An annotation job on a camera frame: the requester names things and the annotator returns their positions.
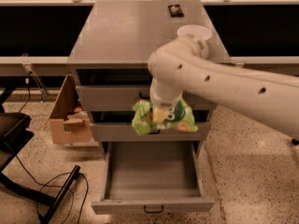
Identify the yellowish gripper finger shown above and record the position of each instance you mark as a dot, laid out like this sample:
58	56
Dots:
159	115

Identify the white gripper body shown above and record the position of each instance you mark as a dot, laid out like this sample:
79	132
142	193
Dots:
163	104

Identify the green rice chip bag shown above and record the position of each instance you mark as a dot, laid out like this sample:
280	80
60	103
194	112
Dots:
181	118

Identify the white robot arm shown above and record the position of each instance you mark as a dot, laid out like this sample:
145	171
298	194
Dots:
181	65

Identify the grey middle drawer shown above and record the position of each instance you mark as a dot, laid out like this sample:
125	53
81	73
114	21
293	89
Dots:
123	132

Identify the grey drawer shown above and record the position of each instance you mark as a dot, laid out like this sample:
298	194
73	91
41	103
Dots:
152	178
111	98
123	132

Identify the grey drawer cabinet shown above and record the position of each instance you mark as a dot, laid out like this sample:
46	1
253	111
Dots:
118	38

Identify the grey bottom drawer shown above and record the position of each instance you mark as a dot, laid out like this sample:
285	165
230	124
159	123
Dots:
152	178

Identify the grey top drawer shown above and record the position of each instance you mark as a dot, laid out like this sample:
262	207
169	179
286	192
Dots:
111	98

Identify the white ceramic bowl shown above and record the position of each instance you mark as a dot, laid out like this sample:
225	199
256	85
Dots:
193	33

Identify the small dark snack packet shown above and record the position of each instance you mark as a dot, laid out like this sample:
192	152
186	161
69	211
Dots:
175	11

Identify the brown cardboard box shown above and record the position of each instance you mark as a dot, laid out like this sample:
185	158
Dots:
66	124

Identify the black caster wheel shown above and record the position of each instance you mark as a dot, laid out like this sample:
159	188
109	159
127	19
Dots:
295	141

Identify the black chair base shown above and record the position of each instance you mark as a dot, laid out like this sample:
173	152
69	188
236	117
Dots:
40	165

